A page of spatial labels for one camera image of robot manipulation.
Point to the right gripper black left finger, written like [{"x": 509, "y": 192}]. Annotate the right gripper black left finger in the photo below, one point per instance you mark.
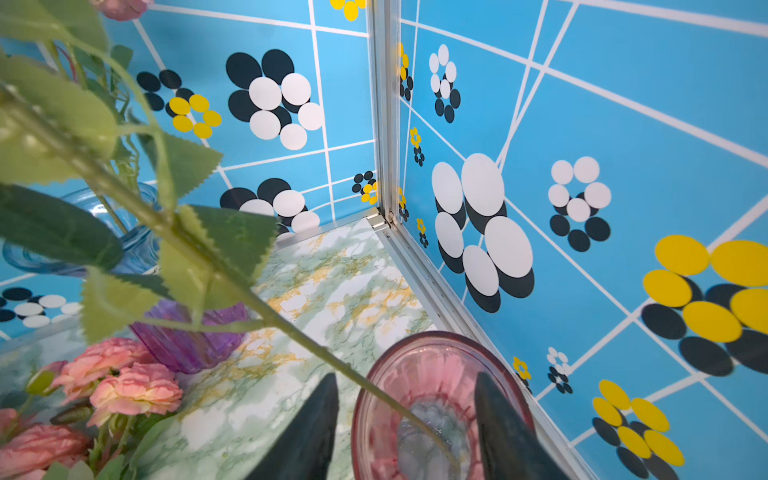
[{"x": 305, "y": 448}]

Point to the right aluminium corner post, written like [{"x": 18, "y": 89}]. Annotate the right aluminium corner post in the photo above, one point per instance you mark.
[{"x": 442, "y": 305}]

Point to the purple blue ribbed glass vase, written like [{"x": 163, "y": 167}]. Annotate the purple blue ribbed glass vase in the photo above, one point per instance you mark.
[{"x": 179, "y": 350}]

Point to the light pink rose stem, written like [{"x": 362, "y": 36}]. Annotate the light pink rose stem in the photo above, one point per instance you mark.
[{"x": 53, "y": 129}]

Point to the pink ribbed glass vase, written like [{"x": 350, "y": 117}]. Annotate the pink ribbed glass vase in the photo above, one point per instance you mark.
[{"x": 433, "y": 374}]

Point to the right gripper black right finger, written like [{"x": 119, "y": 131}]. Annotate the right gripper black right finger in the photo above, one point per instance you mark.
[{"x": 509, "y": 449}]

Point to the bunch of pink flowers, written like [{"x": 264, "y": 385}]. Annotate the bunch of pink flowers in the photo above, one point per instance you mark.
[{"x": 93, "y": 417}]

